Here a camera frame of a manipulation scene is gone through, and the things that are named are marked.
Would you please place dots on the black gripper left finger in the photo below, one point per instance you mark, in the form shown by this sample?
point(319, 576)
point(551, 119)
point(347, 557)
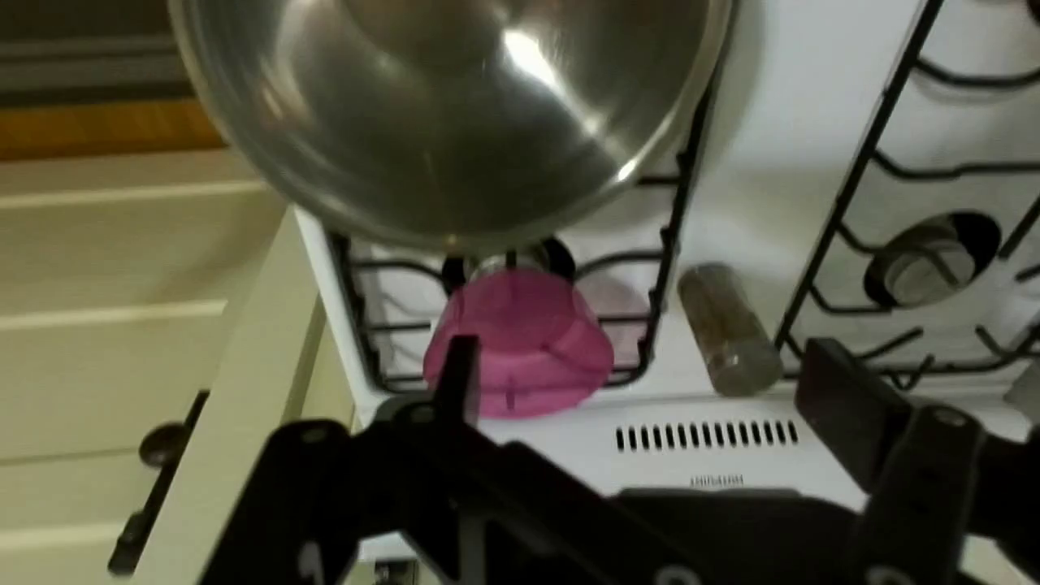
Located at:
point(325, 497)

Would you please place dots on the dark spice bottle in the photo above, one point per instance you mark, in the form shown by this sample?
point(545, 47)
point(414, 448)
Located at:
point(726, 327)

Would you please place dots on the stove burner cap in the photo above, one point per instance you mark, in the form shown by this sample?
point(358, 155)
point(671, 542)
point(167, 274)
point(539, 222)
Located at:
point(932, 265)

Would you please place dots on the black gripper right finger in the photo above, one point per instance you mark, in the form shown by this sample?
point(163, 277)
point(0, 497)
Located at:
point(922, 497)

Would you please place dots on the steel mixing bowl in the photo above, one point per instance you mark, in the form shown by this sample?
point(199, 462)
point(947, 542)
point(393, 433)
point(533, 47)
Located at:
point(434, 109)

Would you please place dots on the cream kitchen cabinet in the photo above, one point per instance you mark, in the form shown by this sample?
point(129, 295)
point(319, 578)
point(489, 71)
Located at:
point(110, 357)

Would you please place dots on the black stove grate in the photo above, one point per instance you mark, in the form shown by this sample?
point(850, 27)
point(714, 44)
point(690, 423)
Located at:
point(861, 162)
point(668, 272)

